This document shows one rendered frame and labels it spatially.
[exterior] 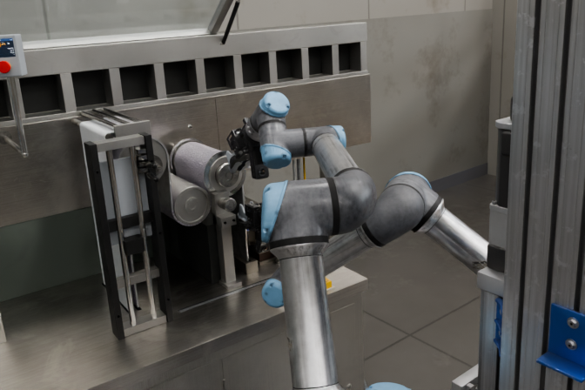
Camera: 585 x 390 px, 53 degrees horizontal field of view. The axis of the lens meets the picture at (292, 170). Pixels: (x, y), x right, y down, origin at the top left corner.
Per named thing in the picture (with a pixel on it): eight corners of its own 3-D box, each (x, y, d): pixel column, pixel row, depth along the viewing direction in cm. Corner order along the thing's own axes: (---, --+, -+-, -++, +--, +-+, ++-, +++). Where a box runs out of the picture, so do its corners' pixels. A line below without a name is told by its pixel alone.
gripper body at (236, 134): (246, 136, 179) (261, 114, 169) (258, 160, 176) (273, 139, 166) (225, 140, 174) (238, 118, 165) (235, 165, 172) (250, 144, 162)
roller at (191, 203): (176, 229, 177) (171, 191, 174) (144, 208, 198) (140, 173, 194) (212, 219, 184) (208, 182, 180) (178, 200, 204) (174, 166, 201)
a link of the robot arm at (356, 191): (396, 185, 112) (339, 113, 157) (339, 191, 111) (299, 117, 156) (394, 239, 116) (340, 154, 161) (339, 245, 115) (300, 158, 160)
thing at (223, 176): (213, 176, 178) (230, 158, 180) (210, 174, 180) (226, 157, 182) (227, 191, 182) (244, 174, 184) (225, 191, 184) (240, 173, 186)
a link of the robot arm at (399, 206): (427, 230, 136) (275, 320, 157) (433, 213, 145) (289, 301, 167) (398, 189, 135) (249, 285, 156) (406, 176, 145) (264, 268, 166)
